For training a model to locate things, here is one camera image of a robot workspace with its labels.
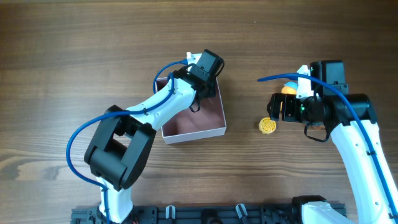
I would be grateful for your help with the white box pink inside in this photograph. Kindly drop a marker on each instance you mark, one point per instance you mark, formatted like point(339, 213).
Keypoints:
point(180, 120)

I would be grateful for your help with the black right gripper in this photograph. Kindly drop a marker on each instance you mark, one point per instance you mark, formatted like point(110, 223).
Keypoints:
point(280, 107)

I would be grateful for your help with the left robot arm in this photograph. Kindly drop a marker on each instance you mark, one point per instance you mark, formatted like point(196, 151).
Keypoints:
point(121, 144)

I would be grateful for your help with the yellow duck toy blue hat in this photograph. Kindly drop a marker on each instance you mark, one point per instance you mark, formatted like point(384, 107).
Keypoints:
point(290, 88)

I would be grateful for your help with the brown plush toy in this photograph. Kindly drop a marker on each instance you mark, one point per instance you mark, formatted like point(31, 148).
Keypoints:
point(317, 126)

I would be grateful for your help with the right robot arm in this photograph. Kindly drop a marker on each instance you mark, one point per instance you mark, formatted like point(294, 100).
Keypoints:
point(350, 121)

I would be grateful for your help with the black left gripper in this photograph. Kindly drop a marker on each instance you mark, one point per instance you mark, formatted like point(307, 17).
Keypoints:
point(210, 90)

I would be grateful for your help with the yellow round spinner toy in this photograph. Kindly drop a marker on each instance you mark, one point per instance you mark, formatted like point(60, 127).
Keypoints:
point(267, 126)

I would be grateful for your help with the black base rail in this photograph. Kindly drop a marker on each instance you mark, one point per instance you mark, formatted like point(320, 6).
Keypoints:
point(267, 213)

